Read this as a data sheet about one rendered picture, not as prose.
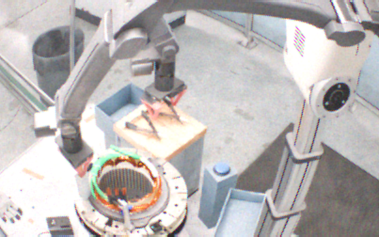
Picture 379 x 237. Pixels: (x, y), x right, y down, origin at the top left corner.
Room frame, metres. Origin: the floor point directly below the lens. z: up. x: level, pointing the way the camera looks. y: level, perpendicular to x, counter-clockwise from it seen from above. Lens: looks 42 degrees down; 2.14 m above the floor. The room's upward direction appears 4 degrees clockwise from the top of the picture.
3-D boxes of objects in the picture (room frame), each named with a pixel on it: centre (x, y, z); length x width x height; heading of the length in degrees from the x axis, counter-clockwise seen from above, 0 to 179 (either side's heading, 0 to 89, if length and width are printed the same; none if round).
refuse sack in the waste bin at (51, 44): (2.38, 0.84, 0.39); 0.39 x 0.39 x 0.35
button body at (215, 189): (1.04, -0.10, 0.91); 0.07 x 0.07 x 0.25; 33
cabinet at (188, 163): (1.17, 0.08, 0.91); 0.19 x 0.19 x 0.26; 51
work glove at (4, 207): (0.94, 0.71, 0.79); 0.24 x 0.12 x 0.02; 53
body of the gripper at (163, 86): (1.21, 0.08, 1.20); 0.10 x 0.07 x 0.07; 142
